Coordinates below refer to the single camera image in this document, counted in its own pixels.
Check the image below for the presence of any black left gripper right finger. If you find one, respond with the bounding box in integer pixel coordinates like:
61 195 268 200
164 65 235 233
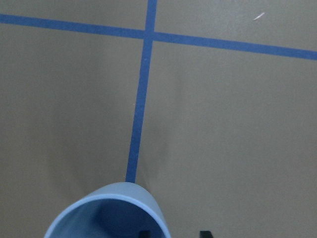
199 231 212 238

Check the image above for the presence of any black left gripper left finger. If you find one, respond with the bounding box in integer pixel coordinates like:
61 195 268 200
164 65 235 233
139 231 151 238

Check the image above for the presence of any light blue cup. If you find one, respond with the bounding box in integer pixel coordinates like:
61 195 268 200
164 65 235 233
45 182 171 238

